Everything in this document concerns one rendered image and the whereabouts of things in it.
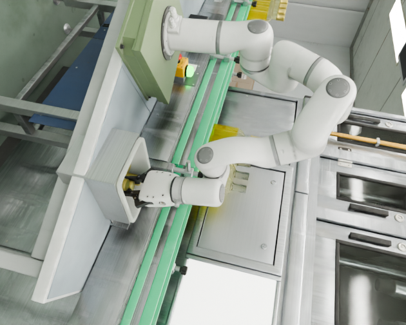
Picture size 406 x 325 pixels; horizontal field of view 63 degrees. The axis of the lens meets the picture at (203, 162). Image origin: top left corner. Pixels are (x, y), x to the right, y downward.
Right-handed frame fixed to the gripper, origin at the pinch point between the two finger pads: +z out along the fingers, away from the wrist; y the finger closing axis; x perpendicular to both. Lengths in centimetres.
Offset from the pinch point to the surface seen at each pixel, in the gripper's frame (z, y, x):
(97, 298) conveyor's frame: 3.0, -29.8, -11.1
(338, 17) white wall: -67, 602, -312
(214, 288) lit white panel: -21.2, -15.0, -36.9
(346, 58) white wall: -88, 562, -378
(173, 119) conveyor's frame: -2.9, 31.2, -4.3
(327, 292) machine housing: -57, -6, -51
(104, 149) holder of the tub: 0.3, 0.8, 15.9
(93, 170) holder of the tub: 0.2, -5.9, 16.1
